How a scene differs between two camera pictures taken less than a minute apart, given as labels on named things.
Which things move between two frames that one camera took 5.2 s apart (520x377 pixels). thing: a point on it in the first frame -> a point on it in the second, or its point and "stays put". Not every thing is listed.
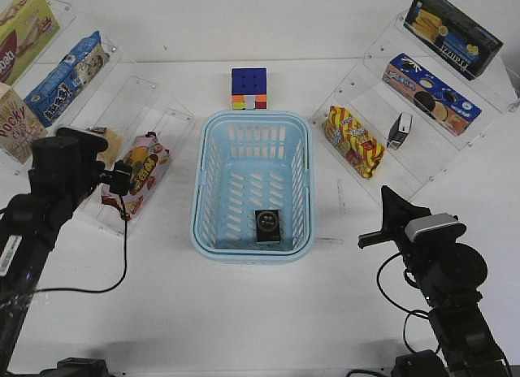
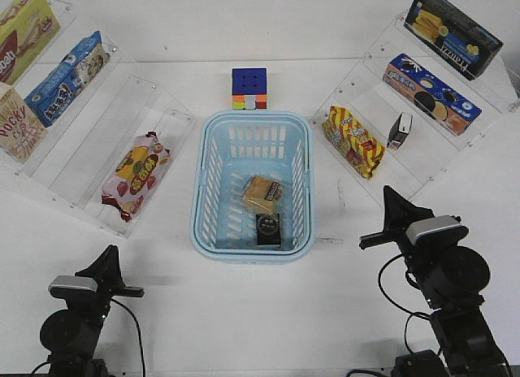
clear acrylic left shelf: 54,76 stays put
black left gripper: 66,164 -> 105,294
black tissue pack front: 267,225 stays put
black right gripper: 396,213 stays put
